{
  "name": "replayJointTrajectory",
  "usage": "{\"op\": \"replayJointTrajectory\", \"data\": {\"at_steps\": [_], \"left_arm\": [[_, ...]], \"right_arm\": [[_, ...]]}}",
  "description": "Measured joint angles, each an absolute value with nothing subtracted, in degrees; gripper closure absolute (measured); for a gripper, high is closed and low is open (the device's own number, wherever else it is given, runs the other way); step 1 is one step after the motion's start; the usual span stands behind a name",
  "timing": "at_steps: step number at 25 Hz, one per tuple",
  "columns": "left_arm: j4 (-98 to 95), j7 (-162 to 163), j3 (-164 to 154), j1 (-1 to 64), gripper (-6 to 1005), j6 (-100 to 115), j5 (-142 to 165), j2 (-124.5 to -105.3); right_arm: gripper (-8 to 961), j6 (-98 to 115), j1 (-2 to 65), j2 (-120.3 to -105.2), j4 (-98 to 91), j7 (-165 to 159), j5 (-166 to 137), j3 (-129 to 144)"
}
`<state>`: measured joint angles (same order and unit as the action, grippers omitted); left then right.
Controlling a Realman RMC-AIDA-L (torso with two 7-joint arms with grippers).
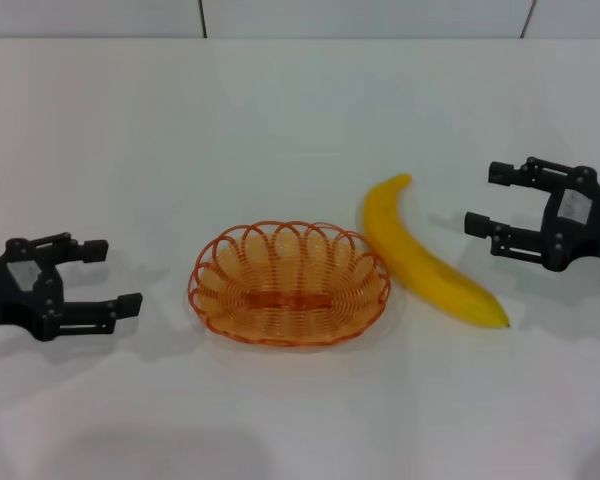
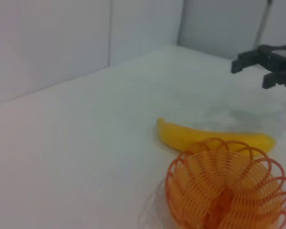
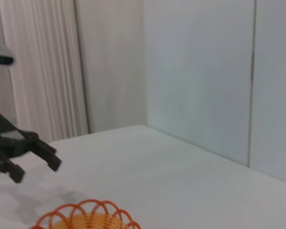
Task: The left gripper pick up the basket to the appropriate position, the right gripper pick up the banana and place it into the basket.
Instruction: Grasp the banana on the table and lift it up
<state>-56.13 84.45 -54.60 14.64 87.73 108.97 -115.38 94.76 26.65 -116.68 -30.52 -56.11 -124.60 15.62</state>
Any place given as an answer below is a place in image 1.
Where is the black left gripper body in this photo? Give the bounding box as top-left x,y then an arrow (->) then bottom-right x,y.
0,238 -> 66,342

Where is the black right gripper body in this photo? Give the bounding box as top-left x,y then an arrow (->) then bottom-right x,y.
540,164 -> 600,273

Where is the yellow plastic banana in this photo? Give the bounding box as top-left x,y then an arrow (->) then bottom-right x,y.
362,173 -> 511,330

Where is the orange woven plastic basket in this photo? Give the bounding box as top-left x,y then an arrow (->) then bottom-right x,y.
187,220 -> 392,347

